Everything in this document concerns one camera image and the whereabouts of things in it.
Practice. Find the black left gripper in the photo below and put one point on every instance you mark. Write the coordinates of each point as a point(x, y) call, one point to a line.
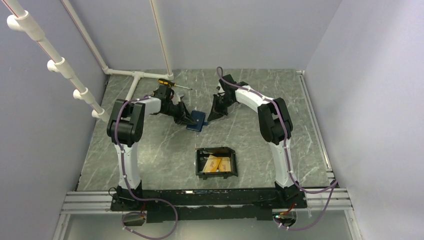
point(184, 116)

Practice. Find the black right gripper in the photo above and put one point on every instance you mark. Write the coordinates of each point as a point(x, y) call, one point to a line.
point(216, 112)

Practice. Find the blue leather card holder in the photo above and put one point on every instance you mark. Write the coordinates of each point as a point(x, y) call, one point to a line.
point(200, 121)

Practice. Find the black plastic card tray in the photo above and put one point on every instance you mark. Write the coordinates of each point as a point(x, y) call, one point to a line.
point(201, 154)

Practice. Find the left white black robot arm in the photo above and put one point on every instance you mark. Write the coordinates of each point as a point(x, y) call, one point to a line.
point(125, 128)

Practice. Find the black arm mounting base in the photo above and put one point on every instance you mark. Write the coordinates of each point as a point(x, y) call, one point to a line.
point(210, 204)

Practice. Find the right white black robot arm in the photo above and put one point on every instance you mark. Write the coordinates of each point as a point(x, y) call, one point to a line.
point(275, 124)

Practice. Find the yellow black screwdriver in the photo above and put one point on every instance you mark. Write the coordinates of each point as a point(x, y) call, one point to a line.
point(169, 83)

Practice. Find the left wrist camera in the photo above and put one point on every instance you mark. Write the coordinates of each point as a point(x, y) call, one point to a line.
point(177, 98)

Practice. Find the aluminium rail frame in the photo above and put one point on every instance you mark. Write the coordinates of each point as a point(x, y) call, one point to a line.
point(96, 202)

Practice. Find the white pvc pipe frame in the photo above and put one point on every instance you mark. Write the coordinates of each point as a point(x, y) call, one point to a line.
point(22, 21)

